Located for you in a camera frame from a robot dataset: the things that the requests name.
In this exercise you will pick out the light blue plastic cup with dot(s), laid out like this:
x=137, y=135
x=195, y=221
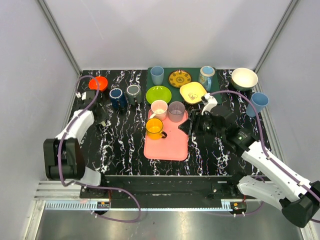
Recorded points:
x=259, y=101

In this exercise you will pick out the white floral ceramic bowl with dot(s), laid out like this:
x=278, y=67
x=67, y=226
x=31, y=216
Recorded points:
x=244, y=79

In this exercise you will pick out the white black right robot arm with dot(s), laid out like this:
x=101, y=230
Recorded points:
x=295, y=196

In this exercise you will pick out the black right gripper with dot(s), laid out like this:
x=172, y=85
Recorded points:
x=194, y=122

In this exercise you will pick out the orange plastic bowl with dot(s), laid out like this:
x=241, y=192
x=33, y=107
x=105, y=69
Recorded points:
x=99, y=82

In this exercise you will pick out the yellow square plate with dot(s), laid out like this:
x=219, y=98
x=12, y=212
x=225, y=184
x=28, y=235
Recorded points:
x=192, y=92

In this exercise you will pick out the dark green mat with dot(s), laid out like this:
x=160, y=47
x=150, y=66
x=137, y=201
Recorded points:
x=175, y=92

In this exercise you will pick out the purple translucent cup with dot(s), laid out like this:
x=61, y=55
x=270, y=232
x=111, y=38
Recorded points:
x=176, y=111

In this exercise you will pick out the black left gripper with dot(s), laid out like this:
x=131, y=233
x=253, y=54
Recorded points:
x=100, y=110

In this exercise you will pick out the pink plastic tray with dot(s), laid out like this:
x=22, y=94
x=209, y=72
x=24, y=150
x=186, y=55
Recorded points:
x=172, y=148

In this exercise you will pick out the lime green plate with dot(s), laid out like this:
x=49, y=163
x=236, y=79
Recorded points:
x=158, y=92

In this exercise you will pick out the yellow glass mug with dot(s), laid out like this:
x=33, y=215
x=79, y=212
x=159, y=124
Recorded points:
x=155, y=129

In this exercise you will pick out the dark blue ceramic mug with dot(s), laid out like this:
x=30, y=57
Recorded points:
x=117, y=98

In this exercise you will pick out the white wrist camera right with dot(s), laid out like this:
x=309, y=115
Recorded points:
x=209, y=102

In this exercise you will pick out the yellow black patterned saucer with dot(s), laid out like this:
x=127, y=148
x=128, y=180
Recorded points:
x=179, y=78

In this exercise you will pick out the pink ceramic mug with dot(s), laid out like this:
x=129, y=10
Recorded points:
x=159, y=109

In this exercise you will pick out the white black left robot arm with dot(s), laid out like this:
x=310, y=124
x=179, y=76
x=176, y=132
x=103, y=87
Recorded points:
x=63, y=158

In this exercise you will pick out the light blue patterned mug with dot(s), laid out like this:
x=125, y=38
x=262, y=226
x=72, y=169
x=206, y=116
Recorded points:
x=206, y=75

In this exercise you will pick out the grey ceramic mug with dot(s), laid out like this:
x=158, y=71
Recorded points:
x=134, y=94

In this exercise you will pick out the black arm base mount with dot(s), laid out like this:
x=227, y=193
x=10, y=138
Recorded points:
x=216, y=187

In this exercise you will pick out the light blue cup on mat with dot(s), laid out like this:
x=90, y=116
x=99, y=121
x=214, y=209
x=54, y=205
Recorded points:
x=157, y=75

